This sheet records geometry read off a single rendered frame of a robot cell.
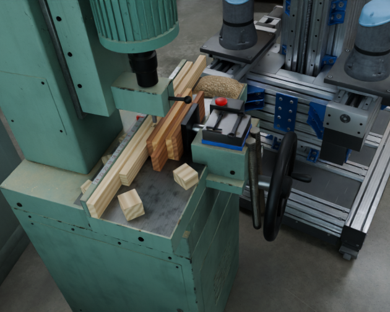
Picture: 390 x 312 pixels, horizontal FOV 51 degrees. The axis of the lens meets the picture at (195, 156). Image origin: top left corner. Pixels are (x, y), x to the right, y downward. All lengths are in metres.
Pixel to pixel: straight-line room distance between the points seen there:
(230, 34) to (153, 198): 0.84
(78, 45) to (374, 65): 0.94
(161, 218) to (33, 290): 1.19
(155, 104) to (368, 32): 0.74
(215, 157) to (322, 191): 0.99
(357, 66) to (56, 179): 1.01
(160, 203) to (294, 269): 1.07
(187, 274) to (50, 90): 0.59
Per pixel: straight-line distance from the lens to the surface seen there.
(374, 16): 1.41
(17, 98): 1.13
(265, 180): 1.08
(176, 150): 1.01
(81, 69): 1.00
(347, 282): 1.92
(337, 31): 1.69
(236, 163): 0.98
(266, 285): 1.86
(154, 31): 0.87
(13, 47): 1.03
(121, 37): 0.87
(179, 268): 1.14
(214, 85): 1.23
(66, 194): 1.18
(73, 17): 0.93
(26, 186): 1.25
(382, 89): 1.47
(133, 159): 1.01
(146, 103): 1.01
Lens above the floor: 1.62
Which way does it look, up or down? 43 degrees down
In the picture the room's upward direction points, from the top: 6 degrees counter-clockwise
